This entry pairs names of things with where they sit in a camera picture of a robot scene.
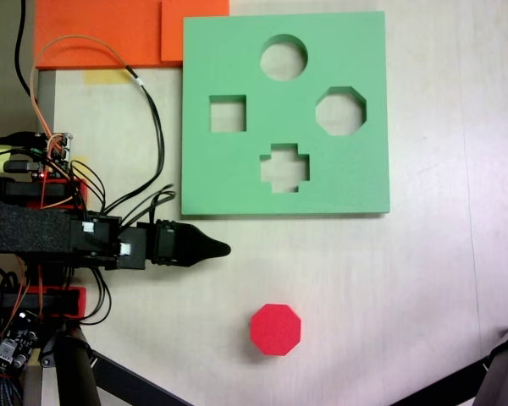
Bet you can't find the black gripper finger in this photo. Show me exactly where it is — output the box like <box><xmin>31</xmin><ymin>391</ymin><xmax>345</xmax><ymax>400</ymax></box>
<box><xmin>179</xmin><ymin>223</ymin><xmax>232</xmax><ymax>268</ymax></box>

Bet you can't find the red octagonal pillar block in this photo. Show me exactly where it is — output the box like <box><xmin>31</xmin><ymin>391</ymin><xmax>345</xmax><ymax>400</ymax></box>
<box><xmin>248</xmin><ymin>302</ymin><xmax>302</xmax><ymax>358</ymax></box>

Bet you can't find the large orange foam block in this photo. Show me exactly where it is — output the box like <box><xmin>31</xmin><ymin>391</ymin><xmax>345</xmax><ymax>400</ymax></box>
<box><xmin>34</xmin><ymin>0</ymin><xmax>184</xmax><ymax>71</ymax></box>

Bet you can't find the green shape sorter board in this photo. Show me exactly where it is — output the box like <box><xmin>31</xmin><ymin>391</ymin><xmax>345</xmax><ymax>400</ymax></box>
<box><xmin>179</xmin><ymin>10</ymin><xmax>392</xmax><ymax>219</ymax></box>

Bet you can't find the yellow tape piece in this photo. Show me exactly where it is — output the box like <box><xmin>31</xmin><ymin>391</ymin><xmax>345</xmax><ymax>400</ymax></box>
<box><xmin>69</xmin><ymin>155</ymin><xmax>91</xmax><ymax>181</ymax></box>
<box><xmin>83</xmin><ymin>69</ymin><xmax>130</xmax><ymax>85</ymax></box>

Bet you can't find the thin black tripod strut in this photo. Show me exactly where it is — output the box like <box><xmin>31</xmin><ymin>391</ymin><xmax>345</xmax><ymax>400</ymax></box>
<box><xmin>88</xmin><ymin>352</ymin><xmax>196</xmax><ymax>406</ymax></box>
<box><xmin>388</xmin><ymin>359</ymin><xmax>490</xmax><ymax>406</ymax></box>

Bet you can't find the thick black tripod leg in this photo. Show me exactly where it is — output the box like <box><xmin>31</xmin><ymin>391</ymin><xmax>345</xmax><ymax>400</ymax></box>
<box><xmin>40</xmin><ymin>327</ymin><xmax>102</xmax><ymax>406</ymax></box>

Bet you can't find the black plug connector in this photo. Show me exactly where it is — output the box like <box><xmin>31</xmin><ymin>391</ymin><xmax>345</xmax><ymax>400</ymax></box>
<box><xmin>2</xmin><ymin>159</ymin><xmax>44</xmax><ymax>174</ymax></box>

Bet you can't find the black power converter board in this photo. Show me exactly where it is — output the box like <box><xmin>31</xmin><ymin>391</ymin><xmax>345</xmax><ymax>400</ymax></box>
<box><xmin>0</xmin><ymin>310</ymin><xmax>42</xmax><ymax>374</ymax></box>

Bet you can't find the grey black tripod leg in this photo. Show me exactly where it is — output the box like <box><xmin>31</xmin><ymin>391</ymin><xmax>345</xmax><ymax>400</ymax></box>
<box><xmin>473</xmin><ymin>317</ymin><xmax>508</xmax><ymax>406</ymax></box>

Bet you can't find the short black motor cable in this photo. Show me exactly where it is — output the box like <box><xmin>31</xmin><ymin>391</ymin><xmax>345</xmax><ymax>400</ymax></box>
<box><xmin>121</xmin><ymin>183</ymin><xmax>177</xmax><ymax>228</ymax></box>

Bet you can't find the long black twin wire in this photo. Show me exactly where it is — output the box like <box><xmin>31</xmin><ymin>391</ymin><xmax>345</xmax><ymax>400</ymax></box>
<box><xmin>103</xmin><ymin>65</ymin><xmax>167</xmax><ymax>215</ymax></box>

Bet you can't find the circuit board with wires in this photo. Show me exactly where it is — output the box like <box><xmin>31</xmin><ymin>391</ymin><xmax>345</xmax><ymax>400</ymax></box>
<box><xmin>45</xmin><ymin>132</ymin><xmax>74</xmax><ymax>171</ymax></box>

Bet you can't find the black usb cable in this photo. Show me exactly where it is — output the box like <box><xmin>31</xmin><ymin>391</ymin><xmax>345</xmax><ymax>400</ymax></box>
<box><xmin>0</xmin><ymin>131</ymin><xmax>48</xmax><ymax>147</ymax></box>

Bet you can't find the orange twin wire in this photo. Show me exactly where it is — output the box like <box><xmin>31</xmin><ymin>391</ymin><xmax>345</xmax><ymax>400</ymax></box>
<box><xmin>29</xmin><ymin>34</ymin><xmax>131</xmax><ymax>143</ymax></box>

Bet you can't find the black power cable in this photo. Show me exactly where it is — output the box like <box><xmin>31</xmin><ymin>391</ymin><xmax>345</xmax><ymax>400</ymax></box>
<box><xmin>14</xmin><ymin>0</ymin><xmax>34</xmax><ymax>100</ymax></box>

